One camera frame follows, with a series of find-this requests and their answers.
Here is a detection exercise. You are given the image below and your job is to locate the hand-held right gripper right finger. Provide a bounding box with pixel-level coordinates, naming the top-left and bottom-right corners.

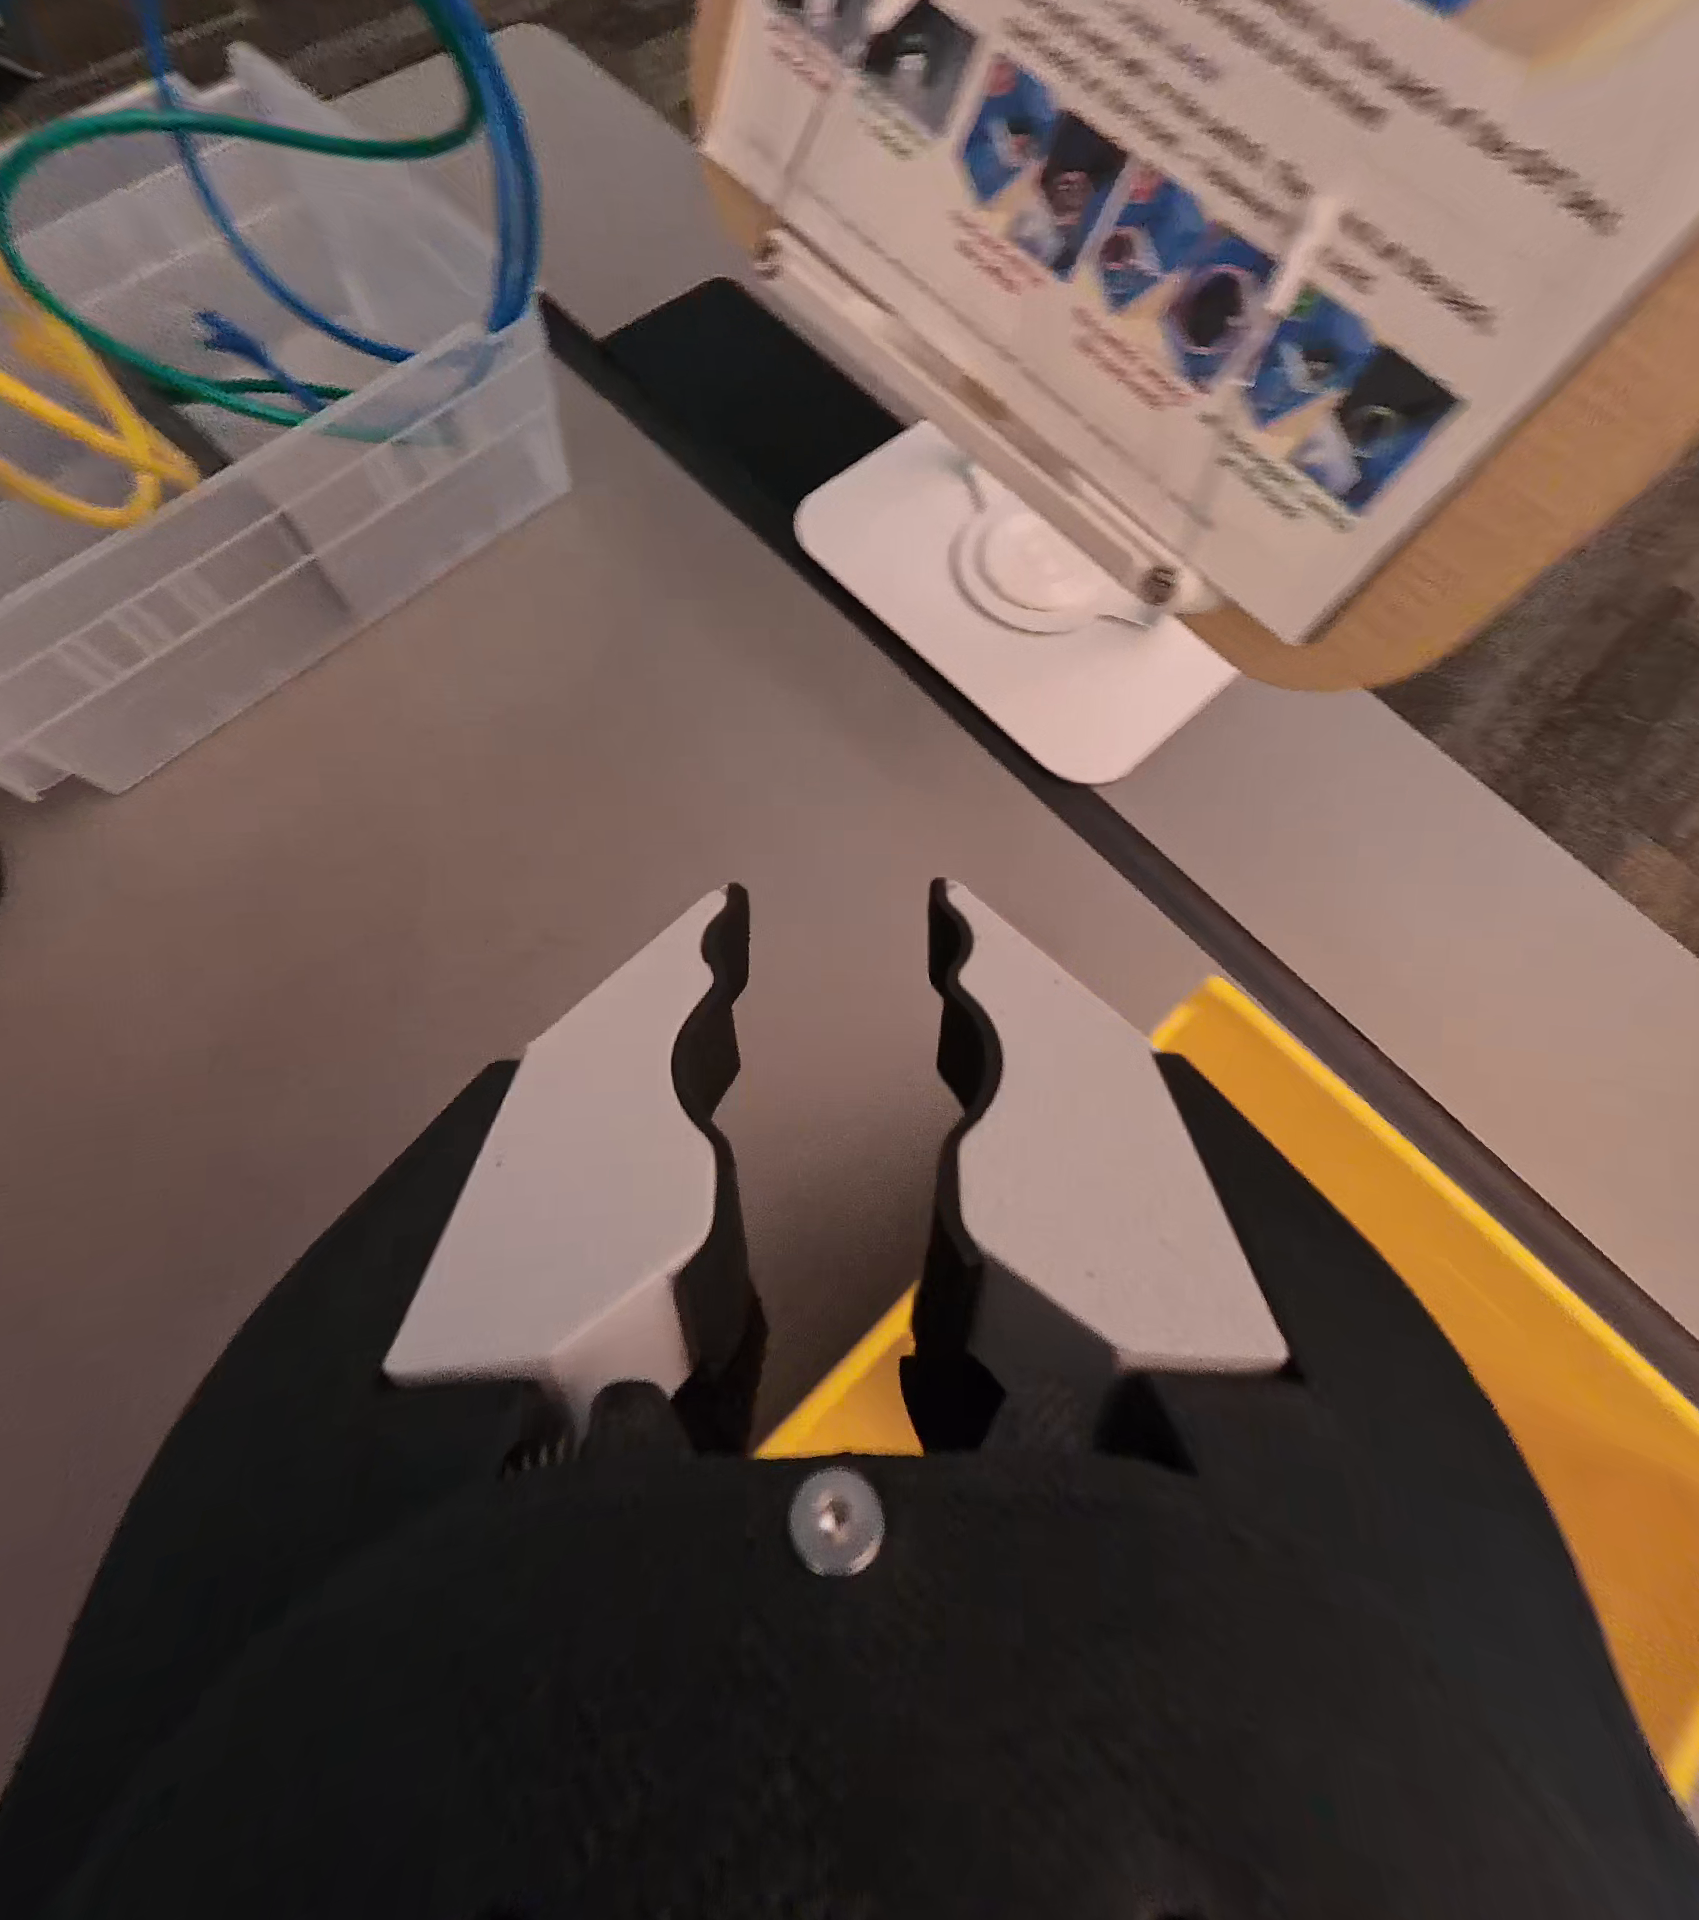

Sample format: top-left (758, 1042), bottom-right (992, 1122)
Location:
top-left (898, 876), bottom-right (1294, 1454)

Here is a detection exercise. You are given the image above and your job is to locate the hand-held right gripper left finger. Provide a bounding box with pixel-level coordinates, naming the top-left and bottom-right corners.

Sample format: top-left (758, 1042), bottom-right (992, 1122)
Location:
top-left (382, 879), bottom-right (772, 1454)

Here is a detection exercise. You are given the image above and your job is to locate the blue ethernet cable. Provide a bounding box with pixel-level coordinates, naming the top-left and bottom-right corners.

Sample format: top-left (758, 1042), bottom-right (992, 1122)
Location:
top-left (142, 0), bottom-right (546, 417)

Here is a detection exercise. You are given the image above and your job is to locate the yellow plastic bin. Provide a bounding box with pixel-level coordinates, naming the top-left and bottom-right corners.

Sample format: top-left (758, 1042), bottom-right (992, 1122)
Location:
top-left (754, 974), bottom-right (1699, 1805)

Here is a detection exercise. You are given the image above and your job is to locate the green ethernet cable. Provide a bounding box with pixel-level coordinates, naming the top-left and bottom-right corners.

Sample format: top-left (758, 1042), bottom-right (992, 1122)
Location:
top-left (0, 116), bottom-right (486, 447)

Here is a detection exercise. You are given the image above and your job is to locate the instruction sheet on stand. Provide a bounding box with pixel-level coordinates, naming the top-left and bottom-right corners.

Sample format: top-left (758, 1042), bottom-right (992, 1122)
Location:
top-left (688, 0), bottom-right (1699, 695)

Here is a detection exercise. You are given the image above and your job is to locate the clear plastic bin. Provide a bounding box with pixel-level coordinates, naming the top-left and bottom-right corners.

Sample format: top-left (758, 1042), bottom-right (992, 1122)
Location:
top-left (0, 40), bottom-right (576, 799)

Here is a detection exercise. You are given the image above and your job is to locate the yellow ethernet cable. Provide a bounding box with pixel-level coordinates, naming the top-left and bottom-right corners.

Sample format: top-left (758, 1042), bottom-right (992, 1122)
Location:
top-left (0, 145), bottom-right (204, 534)

